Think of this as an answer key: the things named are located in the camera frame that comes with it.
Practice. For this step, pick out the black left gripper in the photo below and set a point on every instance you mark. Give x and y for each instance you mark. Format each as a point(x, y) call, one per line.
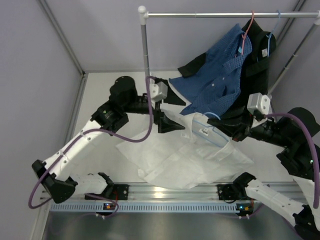
point(164, 123)

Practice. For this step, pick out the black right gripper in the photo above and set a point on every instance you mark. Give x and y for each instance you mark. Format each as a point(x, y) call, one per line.
point(237, 125)

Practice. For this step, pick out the light blue hanger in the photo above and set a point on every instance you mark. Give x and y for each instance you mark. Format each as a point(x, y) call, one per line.
point(207, 132)

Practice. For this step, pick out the white shirt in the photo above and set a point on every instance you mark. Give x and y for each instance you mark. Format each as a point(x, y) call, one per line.
point(180, 160)

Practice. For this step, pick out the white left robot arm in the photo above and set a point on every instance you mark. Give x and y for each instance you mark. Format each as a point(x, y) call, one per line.
point(56, 174)

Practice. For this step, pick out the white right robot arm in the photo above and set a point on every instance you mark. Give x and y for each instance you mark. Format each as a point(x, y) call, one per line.
point(293, 131)

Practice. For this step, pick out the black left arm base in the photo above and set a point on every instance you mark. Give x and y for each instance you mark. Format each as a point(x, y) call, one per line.
point(115, 192)

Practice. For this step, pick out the black striped shirt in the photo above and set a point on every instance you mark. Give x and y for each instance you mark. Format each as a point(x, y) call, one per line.
point(255, 69)

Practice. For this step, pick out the blue plaid shirt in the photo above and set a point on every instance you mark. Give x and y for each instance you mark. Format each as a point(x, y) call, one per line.
point(216, 85)

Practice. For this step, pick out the pink hanger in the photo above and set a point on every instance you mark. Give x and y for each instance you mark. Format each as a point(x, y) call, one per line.
point(244, 36)

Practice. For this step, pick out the blue hanger right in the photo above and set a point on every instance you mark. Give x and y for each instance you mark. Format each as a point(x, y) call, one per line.
point(272, 33)

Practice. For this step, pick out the silver clothes rack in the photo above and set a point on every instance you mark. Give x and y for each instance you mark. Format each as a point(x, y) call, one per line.
point(144, 15)

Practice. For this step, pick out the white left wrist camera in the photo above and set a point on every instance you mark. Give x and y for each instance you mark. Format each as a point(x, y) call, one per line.
point(158, 91)

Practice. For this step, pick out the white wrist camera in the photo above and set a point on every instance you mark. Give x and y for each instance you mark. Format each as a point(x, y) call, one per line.
point(158, 91)
point(258, 102)

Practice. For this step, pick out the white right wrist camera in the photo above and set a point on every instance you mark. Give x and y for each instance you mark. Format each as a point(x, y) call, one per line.
point(258, 102)

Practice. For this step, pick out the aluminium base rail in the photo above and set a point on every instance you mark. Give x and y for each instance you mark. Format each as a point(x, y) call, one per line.
point(203, 193)

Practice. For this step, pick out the grey slotted cable duct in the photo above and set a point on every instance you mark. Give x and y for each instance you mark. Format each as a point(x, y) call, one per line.
point(150, 207)

